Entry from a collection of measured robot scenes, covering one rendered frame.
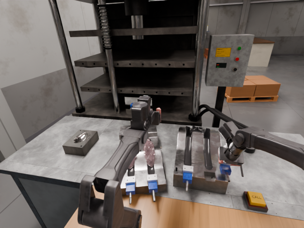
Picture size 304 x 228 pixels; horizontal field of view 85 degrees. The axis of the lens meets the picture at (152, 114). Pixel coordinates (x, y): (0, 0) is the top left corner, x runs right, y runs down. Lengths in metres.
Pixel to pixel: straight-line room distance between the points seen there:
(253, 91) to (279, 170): 3.09
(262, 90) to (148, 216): 3.80
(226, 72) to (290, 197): 0.94
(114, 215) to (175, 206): 0.50
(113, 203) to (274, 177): 0.94
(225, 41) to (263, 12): 9.35
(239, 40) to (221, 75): 0.28
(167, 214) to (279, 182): 0.63
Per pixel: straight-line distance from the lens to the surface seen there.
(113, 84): 1.59
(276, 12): 10.97
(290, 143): 0.64
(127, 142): 0.53
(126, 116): 1.64
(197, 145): 1.07
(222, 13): 10.52
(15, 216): 2.26
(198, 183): 0.93
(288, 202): 1.09
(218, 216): 0.91
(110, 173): 0.45
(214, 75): 1.54
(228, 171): 0.90
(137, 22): 1.75
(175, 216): 0.88
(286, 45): 11.29
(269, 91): 4.39
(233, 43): 1.52
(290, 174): 1.24
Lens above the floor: 1.55
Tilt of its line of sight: 28 degrees down
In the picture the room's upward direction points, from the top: 2 degrees counter-clockwise
